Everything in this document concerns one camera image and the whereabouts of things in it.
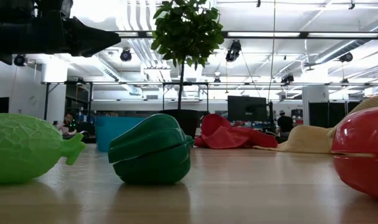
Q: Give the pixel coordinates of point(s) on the light green toy cabbage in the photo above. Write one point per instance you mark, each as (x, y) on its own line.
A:
(20, 146)

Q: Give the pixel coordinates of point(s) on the teal plastic tupperware container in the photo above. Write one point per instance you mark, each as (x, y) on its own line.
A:
(109, 133)

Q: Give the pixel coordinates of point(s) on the dark green toy bell pepper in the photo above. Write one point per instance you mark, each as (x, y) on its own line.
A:
(151, 149)

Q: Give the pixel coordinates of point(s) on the red toy tomato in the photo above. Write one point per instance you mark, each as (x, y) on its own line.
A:
(363, 152)

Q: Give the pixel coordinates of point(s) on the yellow cloth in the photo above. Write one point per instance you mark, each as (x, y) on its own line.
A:
(307, 138)

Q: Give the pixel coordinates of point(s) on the black plant pot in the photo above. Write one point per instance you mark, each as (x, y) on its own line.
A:
(188, 121)

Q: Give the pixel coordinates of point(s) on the green leafy artificial plant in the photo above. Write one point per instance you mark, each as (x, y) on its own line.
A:
(187, 31)

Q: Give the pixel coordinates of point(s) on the red cloth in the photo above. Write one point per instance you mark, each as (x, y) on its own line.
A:
(229, 133)

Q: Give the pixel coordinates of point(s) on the black computer monitor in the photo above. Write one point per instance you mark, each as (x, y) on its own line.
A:
(246, 108)

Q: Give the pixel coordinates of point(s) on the black overhead frame beam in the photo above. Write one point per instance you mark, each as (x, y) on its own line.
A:
(304, 35)

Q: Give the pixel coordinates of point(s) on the seated person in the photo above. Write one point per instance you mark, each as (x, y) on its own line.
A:
(67, 126)

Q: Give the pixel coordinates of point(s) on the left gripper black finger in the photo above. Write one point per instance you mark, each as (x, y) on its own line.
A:
(92, 37)

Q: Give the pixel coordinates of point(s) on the standing person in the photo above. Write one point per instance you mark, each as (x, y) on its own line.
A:
(285, 124)

